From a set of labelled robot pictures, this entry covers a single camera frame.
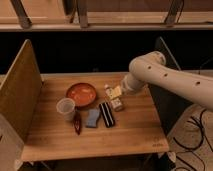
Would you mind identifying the translucent plastic cup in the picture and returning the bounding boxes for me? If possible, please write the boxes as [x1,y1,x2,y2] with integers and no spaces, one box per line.
[56,98,76,121]

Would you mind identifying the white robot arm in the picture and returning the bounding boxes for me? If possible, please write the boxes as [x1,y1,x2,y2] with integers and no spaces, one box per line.
[119,51,213,111]

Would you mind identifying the small clear bottle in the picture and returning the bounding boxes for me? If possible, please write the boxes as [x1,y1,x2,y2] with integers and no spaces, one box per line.
[104,84,125,112]

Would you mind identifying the blue sponge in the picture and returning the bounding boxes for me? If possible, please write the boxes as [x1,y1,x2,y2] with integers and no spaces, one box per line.
[86,109,100,128]

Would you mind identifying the right dark side panel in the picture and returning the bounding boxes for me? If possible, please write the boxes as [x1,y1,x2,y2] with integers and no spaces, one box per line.
[149,37,193,135]

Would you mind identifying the black striped eraser brush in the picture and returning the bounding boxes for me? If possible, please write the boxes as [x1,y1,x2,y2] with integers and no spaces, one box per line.
[99,102,115,128]

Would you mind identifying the black floor cables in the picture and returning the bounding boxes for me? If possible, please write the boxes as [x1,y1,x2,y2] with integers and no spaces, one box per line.
[171,108,213,171]

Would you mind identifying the wooden shelf rail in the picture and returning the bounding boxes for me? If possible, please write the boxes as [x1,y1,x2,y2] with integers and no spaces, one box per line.
[0,0,213,31]

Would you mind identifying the dark red chili pepper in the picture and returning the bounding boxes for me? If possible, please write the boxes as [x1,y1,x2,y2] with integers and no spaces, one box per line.
[74,112,82,135]

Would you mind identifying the left wooden side panel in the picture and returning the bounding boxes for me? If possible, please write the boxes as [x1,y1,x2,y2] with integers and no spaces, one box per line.
[0,39,42,141]

